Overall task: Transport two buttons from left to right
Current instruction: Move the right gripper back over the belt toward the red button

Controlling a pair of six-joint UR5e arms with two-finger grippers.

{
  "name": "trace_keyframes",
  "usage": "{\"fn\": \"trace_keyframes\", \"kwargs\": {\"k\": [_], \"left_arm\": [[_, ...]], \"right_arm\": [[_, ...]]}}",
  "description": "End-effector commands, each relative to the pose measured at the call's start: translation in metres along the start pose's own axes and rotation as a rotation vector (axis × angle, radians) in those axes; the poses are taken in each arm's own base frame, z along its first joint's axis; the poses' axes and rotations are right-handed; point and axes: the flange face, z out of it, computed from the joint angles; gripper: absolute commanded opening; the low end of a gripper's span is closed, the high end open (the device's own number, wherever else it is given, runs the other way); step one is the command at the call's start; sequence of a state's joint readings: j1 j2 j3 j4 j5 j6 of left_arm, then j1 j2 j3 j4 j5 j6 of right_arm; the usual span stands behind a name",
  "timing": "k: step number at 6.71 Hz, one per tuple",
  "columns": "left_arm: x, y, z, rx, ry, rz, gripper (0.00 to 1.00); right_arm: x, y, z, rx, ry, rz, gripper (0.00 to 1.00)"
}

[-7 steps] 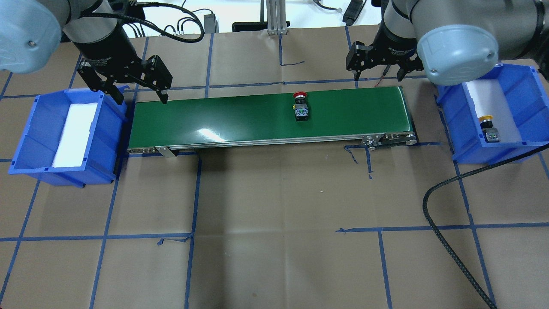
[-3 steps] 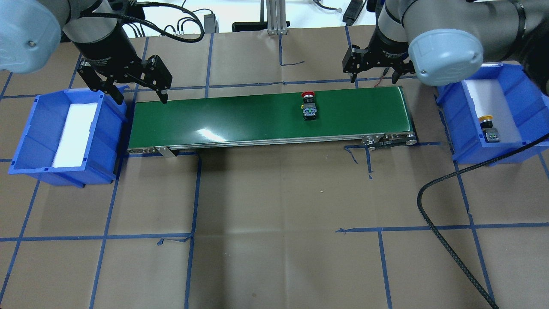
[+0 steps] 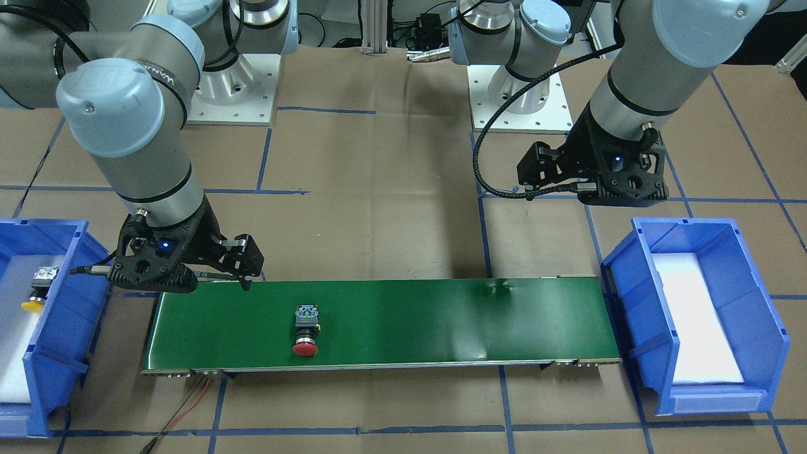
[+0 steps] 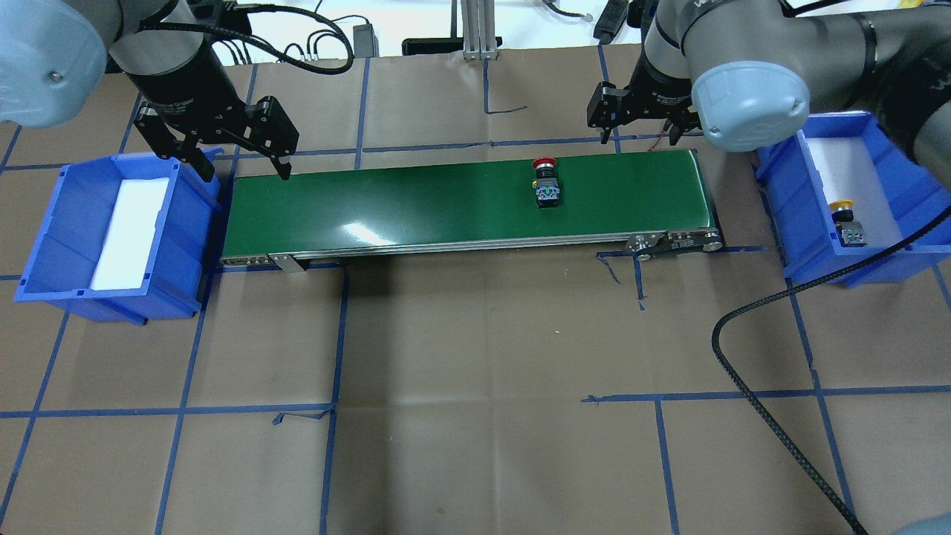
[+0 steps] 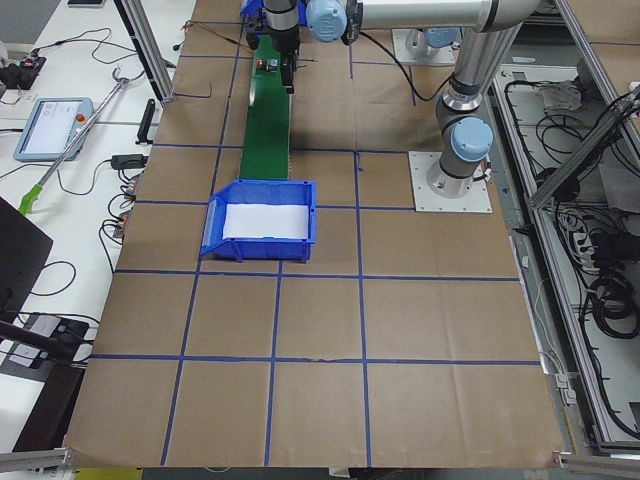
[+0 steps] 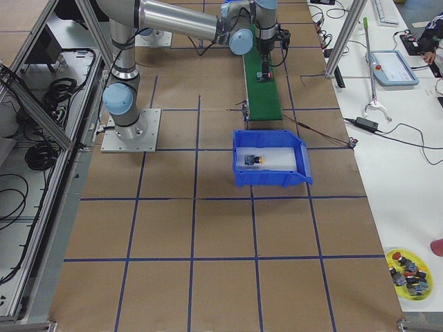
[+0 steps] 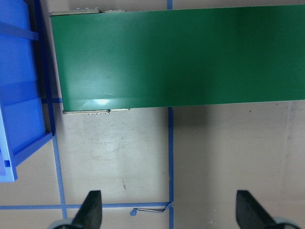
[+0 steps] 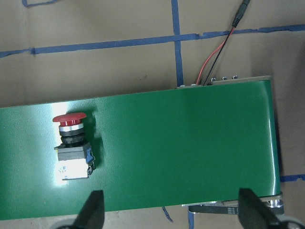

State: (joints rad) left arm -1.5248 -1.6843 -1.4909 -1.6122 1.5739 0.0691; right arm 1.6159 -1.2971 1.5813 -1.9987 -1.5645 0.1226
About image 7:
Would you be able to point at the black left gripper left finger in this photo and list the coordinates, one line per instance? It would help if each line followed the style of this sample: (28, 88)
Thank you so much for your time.
(89, 216)

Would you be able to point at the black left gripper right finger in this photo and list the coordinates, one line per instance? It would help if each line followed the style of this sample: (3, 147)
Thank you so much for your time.
(250, 214)

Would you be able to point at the blue left plastic bin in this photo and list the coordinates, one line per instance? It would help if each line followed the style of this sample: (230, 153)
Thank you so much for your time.
(22, 128)

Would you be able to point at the green conveyor belt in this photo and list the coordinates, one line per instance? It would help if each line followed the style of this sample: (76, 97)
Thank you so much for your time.
(123, 60)

